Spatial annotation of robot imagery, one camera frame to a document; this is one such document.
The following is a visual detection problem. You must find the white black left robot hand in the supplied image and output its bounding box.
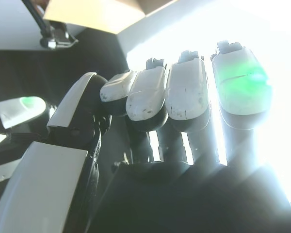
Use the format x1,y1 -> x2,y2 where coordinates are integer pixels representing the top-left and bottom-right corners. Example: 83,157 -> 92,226
0,40 -> 291,233

